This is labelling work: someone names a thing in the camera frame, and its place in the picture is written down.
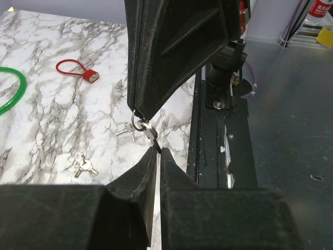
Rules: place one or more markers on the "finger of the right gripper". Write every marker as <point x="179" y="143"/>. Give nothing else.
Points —
<point x="174" y="39"/>
<point x="133" y="10"/>

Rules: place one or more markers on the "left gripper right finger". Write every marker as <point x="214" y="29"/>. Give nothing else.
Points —
<point x="193" y="217"/>

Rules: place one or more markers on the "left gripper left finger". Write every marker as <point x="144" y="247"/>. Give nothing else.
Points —
<point x="118" y="215"/>

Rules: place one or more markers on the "small dark key set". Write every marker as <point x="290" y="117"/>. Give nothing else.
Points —
<point x="147" y="128"/>

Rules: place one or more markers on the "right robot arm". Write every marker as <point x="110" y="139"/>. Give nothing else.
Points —
<point x="232" y="57"/>

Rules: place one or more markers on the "silver key pair right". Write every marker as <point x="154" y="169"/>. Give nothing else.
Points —
<point x="128" y="128"/>

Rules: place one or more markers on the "plastic bottle red label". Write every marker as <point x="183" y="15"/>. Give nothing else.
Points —
<point x="317" y="12"/>

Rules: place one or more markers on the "yellow tape roll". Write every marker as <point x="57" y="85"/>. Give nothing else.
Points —
<point x="325" y="36"/>

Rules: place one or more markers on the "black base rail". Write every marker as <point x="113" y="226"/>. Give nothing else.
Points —
<point x="220" y="154"/>

